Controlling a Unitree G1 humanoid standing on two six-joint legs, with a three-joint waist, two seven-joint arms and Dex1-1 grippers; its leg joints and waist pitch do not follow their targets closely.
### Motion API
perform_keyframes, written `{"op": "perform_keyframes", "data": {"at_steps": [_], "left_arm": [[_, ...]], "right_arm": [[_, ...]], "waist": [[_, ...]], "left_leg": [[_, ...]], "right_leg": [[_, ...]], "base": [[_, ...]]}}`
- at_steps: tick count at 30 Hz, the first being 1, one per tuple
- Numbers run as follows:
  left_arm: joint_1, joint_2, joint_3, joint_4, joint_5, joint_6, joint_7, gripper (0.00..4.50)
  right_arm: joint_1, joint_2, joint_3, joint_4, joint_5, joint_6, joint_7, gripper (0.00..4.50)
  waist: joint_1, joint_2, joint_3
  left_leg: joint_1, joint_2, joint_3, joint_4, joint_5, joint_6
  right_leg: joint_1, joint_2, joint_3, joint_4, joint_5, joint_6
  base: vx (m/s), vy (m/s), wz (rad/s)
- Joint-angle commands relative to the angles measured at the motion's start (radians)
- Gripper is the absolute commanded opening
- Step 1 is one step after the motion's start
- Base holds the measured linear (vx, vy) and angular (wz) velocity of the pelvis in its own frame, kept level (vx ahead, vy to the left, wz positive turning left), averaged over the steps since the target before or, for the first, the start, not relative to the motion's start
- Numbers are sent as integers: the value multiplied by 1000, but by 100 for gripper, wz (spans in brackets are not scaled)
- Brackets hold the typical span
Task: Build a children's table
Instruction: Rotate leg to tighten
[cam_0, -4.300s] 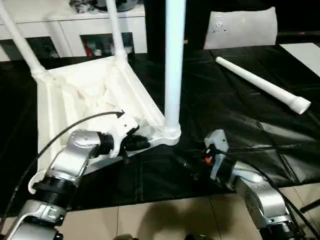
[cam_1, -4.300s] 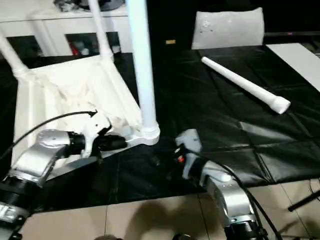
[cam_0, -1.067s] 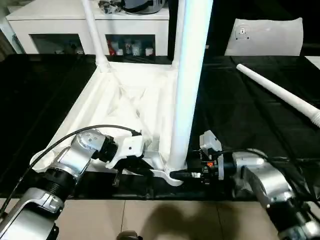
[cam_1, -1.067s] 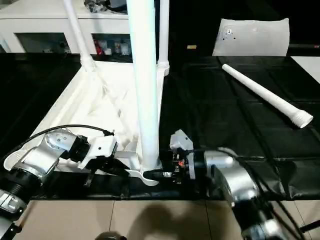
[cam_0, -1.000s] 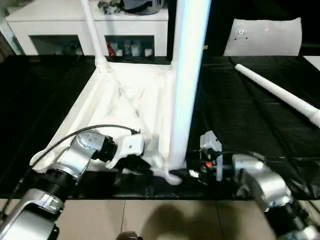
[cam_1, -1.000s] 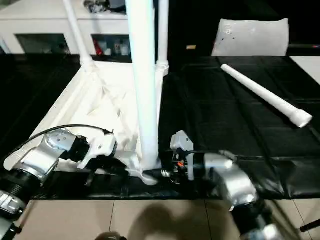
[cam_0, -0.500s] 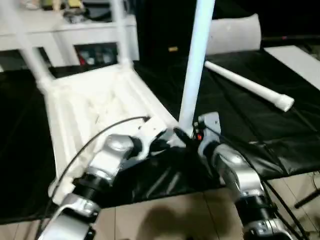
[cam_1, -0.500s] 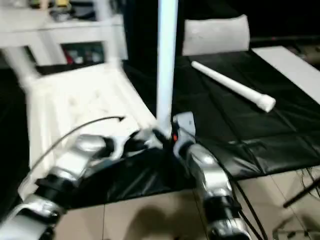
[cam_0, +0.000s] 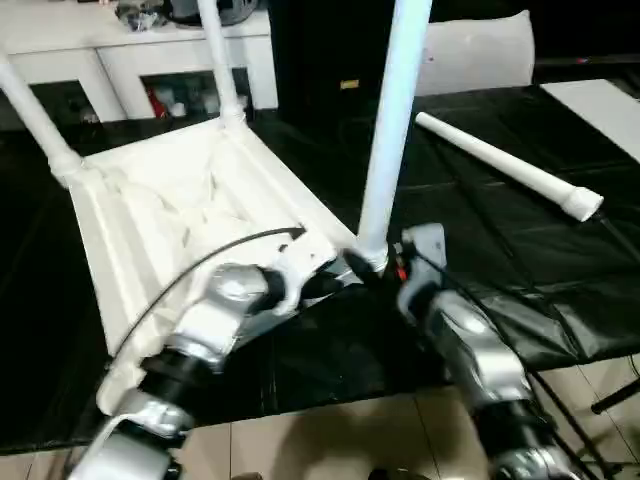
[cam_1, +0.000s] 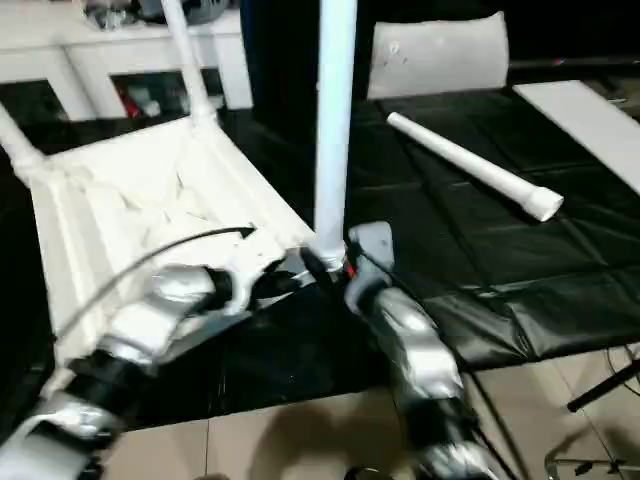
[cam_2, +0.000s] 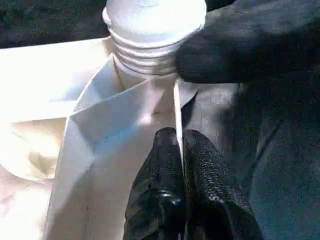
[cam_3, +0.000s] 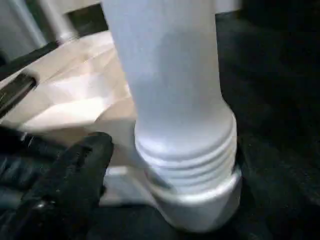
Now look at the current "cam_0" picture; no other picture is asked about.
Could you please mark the red bottle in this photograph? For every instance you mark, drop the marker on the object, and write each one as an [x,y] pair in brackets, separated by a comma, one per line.
[158,104]

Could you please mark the black work mat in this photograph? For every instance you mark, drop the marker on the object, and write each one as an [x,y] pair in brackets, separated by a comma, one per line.
[500,280]

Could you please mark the white glass-door cabinet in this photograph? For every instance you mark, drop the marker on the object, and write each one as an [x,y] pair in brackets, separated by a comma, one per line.
[75,45]

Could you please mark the black bar red light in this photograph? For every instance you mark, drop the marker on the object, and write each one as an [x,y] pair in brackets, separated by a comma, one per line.
[585,61]

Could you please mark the black tall cabinet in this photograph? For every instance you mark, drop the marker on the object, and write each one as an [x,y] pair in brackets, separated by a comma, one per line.
[320,50]

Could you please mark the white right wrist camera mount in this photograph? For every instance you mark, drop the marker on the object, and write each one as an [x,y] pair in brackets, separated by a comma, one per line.
[430,245]

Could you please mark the small tan label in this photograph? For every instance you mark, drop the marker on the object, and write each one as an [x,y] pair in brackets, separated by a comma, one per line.
[349,84]

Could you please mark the dark crumpled small pile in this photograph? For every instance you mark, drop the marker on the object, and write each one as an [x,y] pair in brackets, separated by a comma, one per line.
[140,15]

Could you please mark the small white cup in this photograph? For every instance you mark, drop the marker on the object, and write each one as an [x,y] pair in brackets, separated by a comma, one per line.
[178,109]

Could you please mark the white flat board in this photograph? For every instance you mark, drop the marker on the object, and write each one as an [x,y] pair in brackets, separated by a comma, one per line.
[595,110]

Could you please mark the black tripod leg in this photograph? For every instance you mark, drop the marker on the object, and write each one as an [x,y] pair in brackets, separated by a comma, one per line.
[617,395]

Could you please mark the white plastic table leg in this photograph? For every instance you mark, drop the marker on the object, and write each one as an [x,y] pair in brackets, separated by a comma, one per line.
[220,60]
[395,125]
[42,125]
[500,159]

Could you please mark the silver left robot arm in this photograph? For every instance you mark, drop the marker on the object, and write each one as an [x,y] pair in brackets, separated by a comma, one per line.
[210,320]

